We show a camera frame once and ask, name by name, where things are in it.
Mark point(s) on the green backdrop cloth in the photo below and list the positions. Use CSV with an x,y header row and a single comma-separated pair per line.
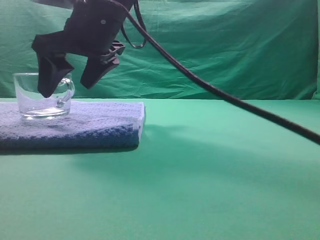
x,y
251,49

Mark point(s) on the folded blue towel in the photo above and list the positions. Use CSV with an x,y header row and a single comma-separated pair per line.
x,y
89,125

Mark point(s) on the transparent glass cup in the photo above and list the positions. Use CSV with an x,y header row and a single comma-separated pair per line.
x,y
32,105

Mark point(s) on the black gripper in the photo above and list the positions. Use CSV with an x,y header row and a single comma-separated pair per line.
x,y
90,31

